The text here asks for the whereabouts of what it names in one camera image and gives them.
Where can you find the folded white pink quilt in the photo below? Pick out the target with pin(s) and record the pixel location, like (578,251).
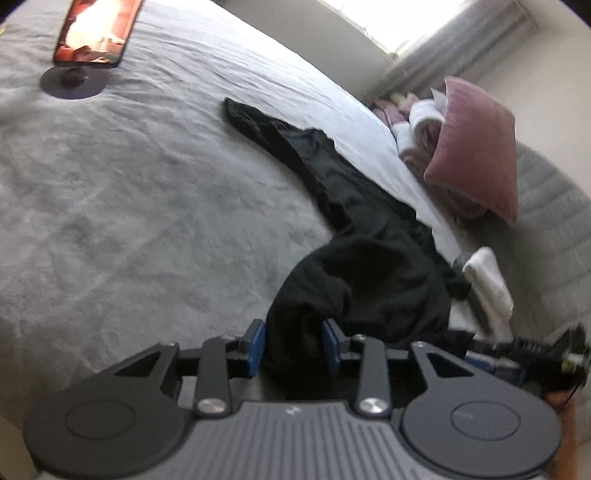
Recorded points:
(418,134)

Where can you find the bed with grey sheet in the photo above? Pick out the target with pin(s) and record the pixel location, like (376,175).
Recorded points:
(138,207)

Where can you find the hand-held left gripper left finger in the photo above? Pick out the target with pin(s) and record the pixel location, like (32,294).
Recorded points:
(255,347)

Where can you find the bright window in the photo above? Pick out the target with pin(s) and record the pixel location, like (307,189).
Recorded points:
(392,23)

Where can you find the grey padded headboard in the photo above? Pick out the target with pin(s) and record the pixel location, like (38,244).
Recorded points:
(549,230)

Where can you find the grey curtain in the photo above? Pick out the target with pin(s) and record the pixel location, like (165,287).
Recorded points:
(461,50)

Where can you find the person's right hand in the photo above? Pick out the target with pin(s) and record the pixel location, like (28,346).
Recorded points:
(561,399)

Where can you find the pink velvet pillow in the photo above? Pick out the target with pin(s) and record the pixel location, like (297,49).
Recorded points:
(475,157)

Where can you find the small pink cushion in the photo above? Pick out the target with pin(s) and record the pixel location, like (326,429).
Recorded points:
(388,108)

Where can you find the folded grey garment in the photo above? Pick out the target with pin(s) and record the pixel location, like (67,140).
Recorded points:
(478,309)

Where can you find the smartphone with lit screen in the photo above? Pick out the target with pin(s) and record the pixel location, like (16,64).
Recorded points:
(97,30)

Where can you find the person's right forearm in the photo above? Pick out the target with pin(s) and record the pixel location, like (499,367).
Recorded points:
(575,438)

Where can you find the black pants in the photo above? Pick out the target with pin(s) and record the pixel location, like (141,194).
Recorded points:
(369,258)

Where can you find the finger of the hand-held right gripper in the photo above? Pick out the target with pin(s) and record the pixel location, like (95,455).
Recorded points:
(489,360)

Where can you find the folded white garment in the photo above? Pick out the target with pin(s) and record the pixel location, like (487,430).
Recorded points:
(489,281)

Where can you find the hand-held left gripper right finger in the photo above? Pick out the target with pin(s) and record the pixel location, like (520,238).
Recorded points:
(330,347)

